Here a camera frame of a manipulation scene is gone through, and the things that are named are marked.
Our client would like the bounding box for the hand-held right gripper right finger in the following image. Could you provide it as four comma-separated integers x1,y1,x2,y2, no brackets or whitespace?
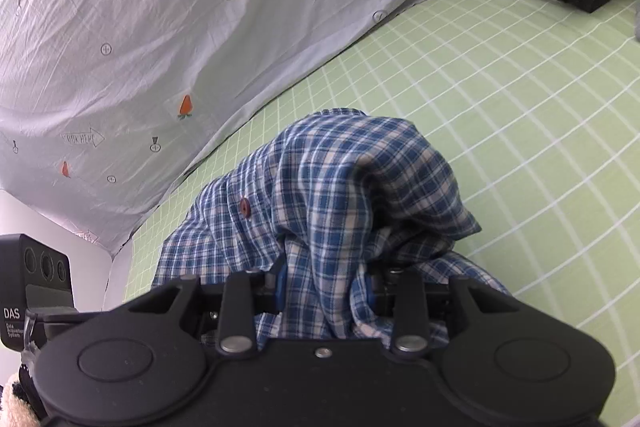
369,269,526,356

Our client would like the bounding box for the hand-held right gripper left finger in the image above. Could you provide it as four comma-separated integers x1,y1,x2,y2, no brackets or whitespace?
125,264,287,356

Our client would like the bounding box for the blue plaid shirt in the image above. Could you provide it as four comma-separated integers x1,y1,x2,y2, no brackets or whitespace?
151,109,512,353

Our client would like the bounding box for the green grid mat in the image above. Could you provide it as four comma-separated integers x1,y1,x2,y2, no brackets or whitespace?
122,0,640,427

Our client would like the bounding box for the grey carrot print sheet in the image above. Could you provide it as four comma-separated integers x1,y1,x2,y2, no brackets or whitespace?
0,0,496,258

